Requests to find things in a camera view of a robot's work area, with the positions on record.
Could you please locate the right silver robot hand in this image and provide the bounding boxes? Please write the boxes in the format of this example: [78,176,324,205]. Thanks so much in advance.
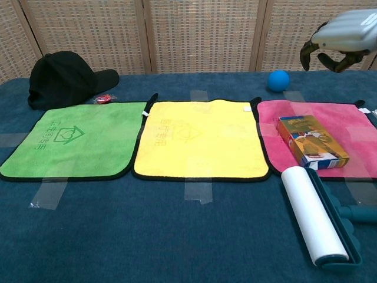
[299,8,377,74]

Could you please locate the orange blue cardboard box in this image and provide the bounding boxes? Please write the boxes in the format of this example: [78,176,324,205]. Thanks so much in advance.
[276,115,350,171]

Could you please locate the pink microfiber cloth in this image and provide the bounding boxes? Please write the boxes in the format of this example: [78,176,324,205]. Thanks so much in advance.
[250,96,377,182]

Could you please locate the yellow microfiber cloth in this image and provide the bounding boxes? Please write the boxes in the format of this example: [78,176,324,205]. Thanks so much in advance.
[131,93,272,183]

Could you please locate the dark blue carpet table cover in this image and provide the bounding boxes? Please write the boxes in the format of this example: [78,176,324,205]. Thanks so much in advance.
[0,69,377,283]

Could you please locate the green microfiber cloth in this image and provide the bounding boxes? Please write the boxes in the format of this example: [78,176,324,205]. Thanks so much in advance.
[0,101,148,182]

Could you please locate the blue rubber ball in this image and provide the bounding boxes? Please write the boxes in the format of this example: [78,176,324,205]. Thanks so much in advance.
[267,70,291,93]

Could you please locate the woven folding screen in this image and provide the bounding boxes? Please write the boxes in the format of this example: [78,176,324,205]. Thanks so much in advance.
[0,0,377,85]

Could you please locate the white teal lint roller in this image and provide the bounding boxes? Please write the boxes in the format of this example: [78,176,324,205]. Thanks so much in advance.
[280,167,377,270]

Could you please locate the small red wrapped candy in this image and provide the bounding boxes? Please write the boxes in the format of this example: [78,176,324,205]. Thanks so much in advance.
[93,93,116,105]

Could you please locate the black baseball cap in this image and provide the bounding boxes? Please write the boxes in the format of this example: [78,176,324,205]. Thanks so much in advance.
[27,51,120,111]

